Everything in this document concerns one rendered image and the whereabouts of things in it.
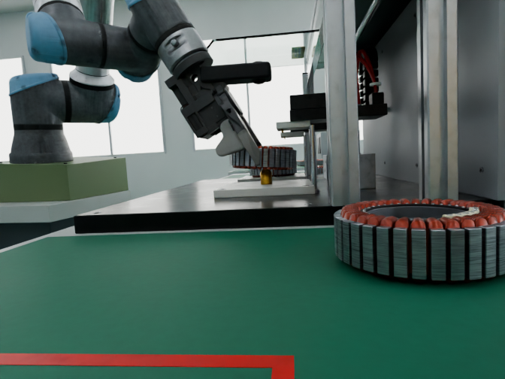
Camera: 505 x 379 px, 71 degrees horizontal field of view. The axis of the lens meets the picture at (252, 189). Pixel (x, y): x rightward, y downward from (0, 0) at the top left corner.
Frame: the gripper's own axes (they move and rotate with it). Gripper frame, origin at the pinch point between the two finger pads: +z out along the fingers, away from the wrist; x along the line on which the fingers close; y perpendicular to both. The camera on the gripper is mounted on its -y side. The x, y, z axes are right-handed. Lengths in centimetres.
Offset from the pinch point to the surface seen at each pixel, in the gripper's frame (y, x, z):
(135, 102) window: 159, -472, -189
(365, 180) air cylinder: -11.7, 4.1, 11.0
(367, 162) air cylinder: -13.4, 4.0, 8.7
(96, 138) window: 244, -471, -178
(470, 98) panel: -24.9, 15.5, 6.8
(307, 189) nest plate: -3.6, 7.9, 7.0
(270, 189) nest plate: 1.1, 7.9, 4.3
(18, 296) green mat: 14.4, 40.1, -0.3
